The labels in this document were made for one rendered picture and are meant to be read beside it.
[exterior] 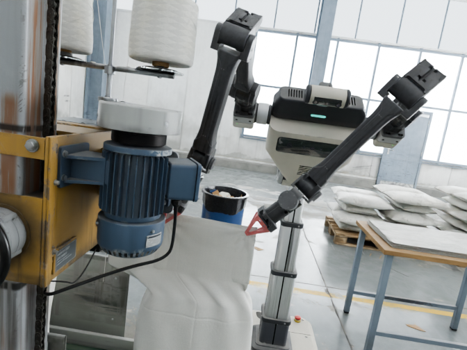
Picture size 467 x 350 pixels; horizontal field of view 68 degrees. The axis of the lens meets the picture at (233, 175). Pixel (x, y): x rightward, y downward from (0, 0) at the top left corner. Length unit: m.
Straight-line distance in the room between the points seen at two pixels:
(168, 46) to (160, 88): 8.58
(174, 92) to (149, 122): 8.64
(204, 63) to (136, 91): 1.92
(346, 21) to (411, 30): 1.58
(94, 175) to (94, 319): 1.11
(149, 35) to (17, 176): 0.42
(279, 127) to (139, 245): 0.84
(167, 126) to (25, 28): 0.31
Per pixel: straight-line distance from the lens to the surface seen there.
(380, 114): 1.04
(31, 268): 0.84
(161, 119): 0.73
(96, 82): 9.77
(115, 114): 0.74
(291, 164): 1.56
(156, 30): 0.89
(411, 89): 1.04
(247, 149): 9.14
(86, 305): 1.80
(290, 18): 9.44
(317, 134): 1.45
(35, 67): 0.80
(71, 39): 0.99
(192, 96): 9.26
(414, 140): 9.87
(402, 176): 9.88
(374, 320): 2.53
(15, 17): 0.79
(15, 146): 0.79
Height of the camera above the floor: 1.43
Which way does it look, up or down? 10 degrees down
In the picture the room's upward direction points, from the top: 8 degrees clockwise
